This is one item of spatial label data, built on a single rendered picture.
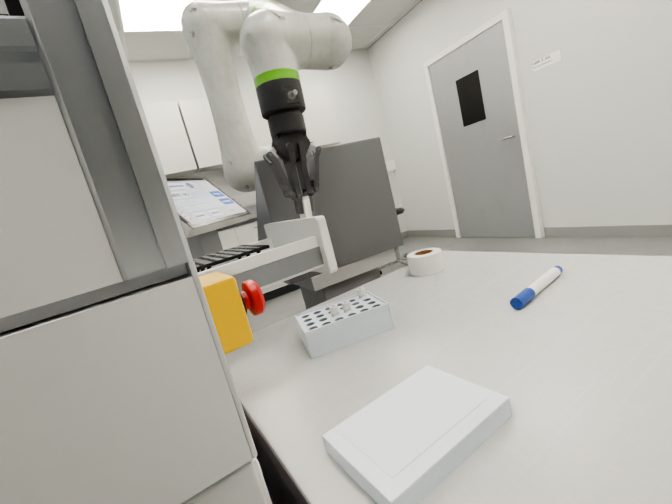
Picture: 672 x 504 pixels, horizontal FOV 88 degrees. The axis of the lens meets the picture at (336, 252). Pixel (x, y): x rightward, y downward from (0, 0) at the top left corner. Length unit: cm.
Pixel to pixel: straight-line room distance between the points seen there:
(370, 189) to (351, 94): 440
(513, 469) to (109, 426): 25
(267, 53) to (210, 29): 42
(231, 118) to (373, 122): 441
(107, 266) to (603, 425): 34
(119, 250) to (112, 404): 9
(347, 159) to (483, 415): 79
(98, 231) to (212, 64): 94
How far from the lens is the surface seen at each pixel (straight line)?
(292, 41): 78
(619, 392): 37
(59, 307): 25
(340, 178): 97
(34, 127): 25
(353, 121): 525
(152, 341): 24
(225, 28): 118
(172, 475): 28
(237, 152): 111
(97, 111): 25
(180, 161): 406
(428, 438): 29
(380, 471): 28
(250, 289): 38
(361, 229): 98
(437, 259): 71
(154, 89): 462
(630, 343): 44
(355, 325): 48
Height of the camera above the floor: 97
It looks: 10 degrees down
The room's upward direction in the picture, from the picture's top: 14 degrees counter-clockwise
